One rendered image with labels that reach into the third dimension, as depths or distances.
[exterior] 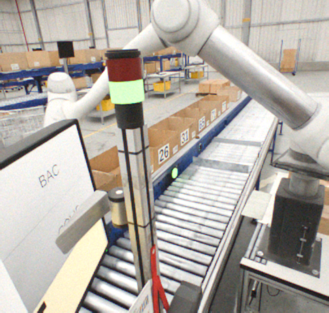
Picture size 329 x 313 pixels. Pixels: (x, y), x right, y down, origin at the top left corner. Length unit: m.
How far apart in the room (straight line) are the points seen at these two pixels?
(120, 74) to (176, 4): 0.37
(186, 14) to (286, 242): 1.00
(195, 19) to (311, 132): 0.44
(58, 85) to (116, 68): 0.72
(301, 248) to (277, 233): 0.11
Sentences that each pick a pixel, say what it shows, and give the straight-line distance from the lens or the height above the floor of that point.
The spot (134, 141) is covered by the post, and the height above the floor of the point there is 1.53.
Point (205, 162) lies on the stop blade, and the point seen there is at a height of 0.78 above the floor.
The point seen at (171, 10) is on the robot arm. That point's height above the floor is 1.74.
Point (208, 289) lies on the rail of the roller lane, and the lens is 1.17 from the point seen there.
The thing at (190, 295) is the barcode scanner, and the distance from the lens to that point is 0.72.
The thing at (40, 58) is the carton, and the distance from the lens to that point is 6.74.
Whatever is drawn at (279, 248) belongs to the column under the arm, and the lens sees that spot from 1.30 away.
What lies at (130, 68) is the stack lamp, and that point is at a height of 1.64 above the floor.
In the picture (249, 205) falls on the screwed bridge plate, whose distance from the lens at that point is 1.63.
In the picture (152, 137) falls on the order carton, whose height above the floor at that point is 0.98.
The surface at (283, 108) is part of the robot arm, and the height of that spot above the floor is 1.48.
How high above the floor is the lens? 1.66
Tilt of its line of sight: 24 degrees down
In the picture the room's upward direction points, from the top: 3 degrees counter-clockwise
